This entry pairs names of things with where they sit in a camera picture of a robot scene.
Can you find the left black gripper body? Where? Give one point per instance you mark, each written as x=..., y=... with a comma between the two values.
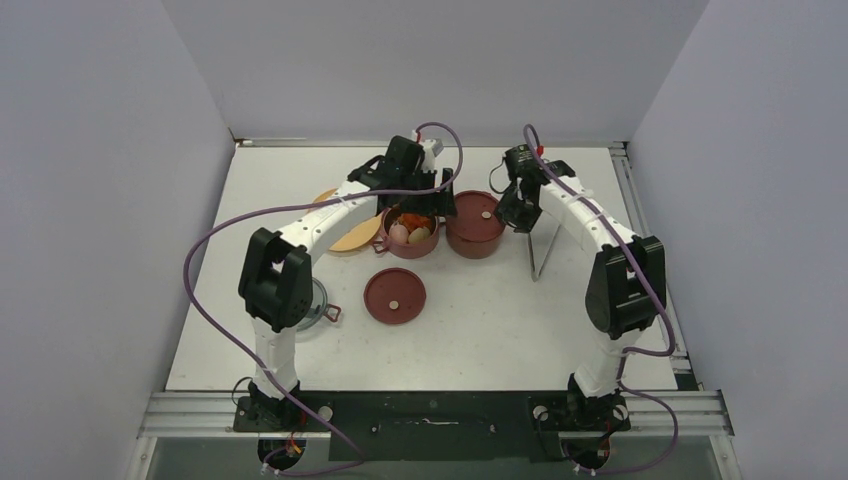
x=428, y=204

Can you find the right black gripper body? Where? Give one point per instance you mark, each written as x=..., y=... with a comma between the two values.
x=521, y=213

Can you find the red round lid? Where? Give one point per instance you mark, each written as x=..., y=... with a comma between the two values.
x=395, y=296
x=475, y=218

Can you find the red steel bowl tall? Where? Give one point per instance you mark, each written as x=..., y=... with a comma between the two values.
x=472, y=249

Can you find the metal tongs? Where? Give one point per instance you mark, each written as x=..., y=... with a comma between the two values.
x=540, y=245

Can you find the orange fried food pieces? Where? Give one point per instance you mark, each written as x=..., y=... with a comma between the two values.
x=413, y=222

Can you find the beige egg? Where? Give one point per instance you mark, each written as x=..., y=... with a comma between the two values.
x=398, y=234

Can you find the red steel bowl with handles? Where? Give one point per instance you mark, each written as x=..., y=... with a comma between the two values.
x=420, y=243

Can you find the orange plastic plate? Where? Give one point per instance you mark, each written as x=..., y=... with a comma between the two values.
x=339, y=217

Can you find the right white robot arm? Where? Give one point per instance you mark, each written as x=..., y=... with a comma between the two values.
x=626, y=286

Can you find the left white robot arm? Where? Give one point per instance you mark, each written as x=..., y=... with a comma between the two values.
x=276, y=281

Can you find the grey transparent lid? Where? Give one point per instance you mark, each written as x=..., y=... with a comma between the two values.
x=320, y=309

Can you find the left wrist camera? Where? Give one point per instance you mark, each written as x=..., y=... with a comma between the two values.
x=432, y=147

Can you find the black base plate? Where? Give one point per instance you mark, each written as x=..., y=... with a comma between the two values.
x=436, y=426

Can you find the aluminium frame rail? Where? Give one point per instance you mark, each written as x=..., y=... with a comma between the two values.
x=486, y=325

